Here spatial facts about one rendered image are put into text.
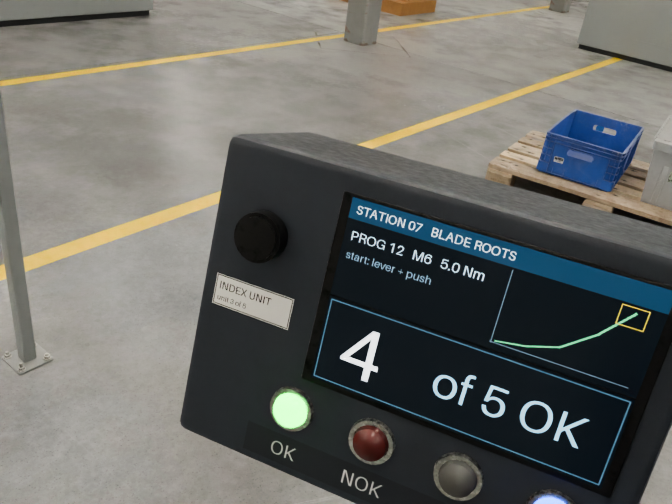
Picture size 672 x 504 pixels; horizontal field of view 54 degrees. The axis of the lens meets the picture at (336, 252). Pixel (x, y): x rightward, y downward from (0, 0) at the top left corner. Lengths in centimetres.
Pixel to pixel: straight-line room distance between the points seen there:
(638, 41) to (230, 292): 781
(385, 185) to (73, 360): 191
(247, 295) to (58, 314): 203
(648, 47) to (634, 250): 776
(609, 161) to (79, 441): 275
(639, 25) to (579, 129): 398
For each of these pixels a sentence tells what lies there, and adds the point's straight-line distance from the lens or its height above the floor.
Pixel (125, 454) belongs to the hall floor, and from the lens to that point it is 189.
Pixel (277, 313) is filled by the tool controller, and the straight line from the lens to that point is 38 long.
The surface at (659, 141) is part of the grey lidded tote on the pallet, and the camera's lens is 354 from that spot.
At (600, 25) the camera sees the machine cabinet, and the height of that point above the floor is 29.
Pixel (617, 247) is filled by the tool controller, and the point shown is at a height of 125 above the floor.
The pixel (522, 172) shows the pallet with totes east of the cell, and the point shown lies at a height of 14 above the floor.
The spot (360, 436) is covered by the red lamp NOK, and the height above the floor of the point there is 112.
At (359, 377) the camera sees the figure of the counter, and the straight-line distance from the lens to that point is 37.
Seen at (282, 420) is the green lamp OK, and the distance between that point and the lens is 39.
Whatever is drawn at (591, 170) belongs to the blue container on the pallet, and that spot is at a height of 23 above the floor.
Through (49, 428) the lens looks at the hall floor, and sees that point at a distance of 200.
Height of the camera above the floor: 139
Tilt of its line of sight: 30 degrees down
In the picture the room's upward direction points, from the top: 8 degrees clockwise
